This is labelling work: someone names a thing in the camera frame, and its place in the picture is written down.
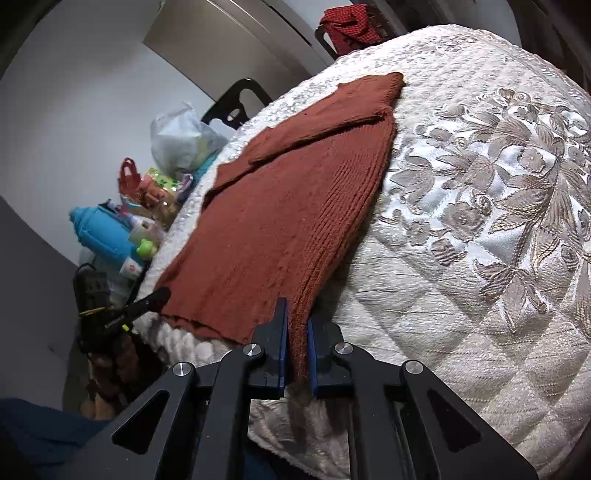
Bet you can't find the rust red knitted sweater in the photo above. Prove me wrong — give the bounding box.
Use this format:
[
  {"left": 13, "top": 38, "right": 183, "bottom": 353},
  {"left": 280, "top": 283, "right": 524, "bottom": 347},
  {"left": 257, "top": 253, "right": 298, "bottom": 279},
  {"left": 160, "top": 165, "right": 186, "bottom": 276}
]
[{"left": 158, "top": 72, "right": 404, "bottom": 378}]

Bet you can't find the floral paper cup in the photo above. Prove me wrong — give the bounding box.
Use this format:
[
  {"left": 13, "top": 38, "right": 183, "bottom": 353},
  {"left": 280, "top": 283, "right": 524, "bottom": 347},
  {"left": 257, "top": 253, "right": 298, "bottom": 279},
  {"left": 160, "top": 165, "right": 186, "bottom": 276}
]
[{"left": 119, "top": 257, "right": 143, "bottom": 280}]

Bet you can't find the green frog bottle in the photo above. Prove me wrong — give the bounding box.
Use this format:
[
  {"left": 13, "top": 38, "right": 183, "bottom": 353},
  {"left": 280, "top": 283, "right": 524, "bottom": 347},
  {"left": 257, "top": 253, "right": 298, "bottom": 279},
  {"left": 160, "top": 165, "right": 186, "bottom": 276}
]
[{"left": 136, "top": 238, "right": 158, "bottom": 261}]

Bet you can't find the blue bag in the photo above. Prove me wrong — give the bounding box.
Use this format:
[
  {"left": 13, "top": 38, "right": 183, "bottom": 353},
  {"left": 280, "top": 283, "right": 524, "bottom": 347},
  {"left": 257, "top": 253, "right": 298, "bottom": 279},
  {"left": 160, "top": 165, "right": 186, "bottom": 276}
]
[{"left": 69, "top": 206, "right": 143, "bottom": 268}]

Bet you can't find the green drink carton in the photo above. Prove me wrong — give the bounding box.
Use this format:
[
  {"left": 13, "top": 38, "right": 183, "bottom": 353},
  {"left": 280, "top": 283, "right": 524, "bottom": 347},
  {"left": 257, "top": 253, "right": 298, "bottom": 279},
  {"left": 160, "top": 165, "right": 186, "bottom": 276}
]
[{"left": 142, "top": 167, "right": 179, "bottom": 197}]

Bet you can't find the red gift bag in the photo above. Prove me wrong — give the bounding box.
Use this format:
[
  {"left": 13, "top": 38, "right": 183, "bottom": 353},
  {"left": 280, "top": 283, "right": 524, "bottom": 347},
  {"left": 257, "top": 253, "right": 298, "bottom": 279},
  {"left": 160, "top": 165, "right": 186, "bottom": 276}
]
[{"left": 117, "top": 157, "right": 141, "bottom": 199}]

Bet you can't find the white plastic bag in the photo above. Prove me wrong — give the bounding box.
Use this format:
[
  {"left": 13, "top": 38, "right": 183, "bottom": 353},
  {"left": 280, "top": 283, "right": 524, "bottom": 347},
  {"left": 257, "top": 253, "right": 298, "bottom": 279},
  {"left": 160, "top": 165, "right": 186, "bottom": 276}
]
[{"left": 149, "top": 102, "right": 228, "bottom": 177}]

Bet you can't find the white quilted bedspread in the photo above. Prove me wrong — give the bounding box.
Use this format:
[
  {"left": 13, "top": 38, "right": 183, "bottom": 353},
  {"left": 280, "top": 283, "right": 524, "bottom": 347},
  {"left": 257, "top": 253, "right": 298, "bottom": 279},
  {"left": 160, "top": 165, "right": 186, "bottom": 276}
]
[{"left": 131, "top": 23, "right": 591, "bottom": 480}]

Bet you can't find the black chair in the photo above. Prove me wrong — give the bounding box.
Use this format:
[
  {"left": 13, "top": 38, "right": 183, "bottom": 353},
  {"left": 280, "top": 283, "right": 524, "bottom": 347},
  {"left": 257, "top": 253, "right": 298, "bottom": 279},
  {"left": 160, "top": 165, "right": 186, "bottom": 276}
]
[{"left": 200, "top": 78, "right": 273, "bottom": 130}]

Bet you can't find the red garment on chair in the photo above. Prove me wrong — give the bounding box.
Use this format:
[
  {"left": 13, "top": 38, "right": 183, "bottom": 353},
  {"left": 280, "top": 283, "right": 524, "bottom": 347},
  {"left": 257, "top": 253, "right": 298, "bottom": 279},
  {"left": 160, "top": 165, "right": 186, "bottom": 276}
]
[{"left": 320, "top": 4, "right": 383, "bottom": 56}]

